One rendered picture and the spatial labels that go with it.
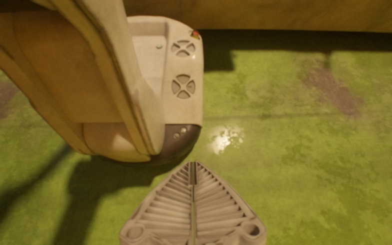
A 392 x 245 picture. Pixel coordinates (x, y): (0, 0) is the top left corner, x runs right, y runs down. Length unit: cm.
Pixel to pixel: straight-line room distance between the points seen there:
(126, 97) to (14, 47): 19
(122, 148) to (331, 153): 102
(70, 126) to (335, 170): 113
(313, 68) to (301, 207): 95
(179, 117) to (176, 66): 19
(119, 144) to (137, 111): 14
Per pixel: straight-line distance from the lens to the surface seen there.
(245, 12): 122
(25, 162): 115
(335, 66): 152
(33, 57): 40
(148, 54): 71
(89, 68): 34
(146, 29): 80
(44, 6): 29
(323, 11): 148
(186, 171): 16
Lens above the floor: 74
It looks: 66 degrees down
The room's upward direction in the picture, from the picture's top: 3 degrees clockwise
